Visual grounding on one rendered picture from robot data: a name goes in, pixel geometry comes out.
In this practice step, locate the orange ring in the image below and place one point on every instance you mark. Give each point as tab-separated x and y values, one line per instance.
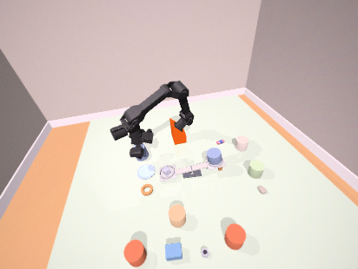
149	192

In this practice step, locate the light blue block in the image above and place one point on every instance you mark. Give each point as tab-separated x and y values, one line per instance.
173	251

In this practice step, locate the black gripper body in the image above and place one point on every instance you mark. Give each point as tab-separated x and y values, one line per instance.
135	139

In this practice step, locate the blue cup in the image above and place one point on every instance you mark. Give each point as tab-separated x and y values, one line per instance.
214	156
145	153

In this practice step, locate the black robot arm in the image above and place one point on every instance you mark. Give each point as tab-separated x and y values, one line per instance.
135	114

